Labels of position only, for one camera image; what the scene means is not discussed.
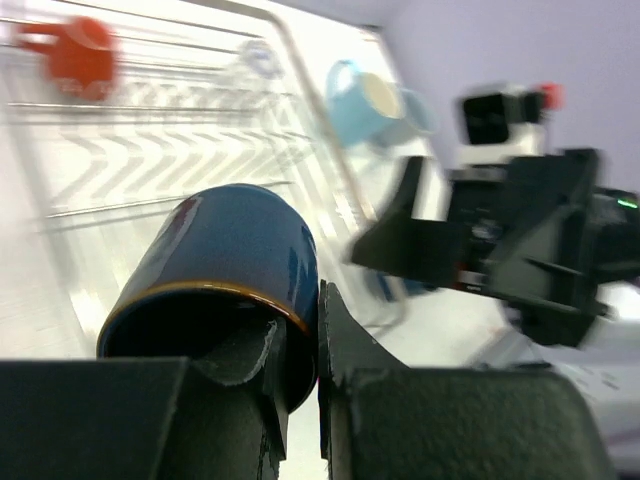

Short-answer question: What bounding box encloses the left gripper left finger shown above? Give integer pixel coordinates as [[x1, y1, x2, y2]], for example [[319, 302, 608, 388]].
[[1, 321, 288, 479]]

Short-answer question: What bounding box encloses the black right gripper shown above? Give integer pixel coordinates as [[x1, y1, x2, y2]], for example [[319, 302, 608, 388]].
[[349, 147, 621, 349]]

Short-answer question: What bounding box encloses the dark blue mug front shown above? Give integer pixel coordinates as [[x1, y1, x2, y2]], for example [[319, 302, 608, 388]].
[[365, 271, 437, 302]]

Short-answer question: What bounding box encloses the wire dish rack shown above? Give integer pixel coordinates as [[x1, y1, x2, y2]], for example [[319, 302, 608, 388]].
[[1, 1, 408, 342]]

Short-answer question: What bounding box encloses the light blue faceted mug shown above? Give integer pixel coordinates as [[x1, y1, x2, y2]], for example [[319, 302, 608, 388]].
[[325, 60, 404, 148]]

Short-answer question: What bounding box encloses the pale blue white cup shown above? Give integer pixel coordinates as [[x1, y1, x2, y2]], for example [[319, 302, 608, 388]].
[[373, 88, 439, 148]]

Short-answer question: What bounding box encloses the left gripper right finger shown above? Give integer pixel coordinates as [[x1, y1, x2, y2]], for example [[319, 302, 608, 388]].
[[318, 282, 617, 479]]

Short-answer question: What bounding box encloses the clear glass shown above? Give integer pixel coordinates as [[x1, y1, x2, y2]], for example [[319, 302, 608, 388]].
[[226, 39, 283, 98]]

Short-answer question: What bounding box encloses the dark blue cup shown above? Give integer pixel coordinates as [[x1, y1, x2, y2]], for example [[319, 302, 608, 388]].
[[96, 184, 319, 410]]

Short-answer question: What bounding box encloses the orange cup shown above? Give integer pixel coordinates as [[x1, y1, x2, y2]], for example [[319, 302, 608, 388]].
[[15, 16, 119, 102]]

